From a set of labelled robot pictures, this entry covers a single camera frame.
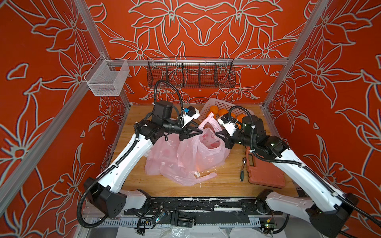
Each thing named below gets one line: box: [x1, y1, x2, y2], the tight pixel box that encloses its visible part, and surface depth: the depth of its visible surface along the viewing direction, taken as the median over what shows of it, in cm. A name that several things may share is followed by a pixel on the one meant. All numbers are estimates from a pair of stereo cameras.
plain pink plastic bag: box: [144, 132, 231, 186], surface depth 82 cm
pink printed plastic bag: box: [178, 112, 231, 173], surface depth 71 cm
